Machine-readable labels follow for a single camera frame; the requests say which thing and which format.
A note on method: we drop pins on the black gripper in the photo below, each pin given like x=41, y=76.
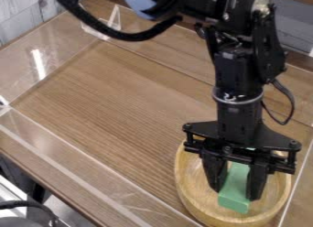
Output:
x=239, y=138

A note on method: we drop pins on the green rectangular block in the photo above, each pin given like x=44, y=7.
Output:
x=231, y=197

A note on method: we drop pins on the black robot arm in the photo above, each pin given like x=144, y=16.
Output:
x=238, y=28

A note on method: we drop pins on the brown wooden bowl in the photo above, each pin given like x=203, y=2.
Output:
x=200, y=199

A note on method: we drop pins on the clear acrylic corner bracket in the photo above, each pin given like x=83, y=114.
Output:
x=111, y=21

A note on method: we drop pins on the clear acrylic tray wall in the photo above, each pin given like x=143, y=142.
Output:
x=92, y=115

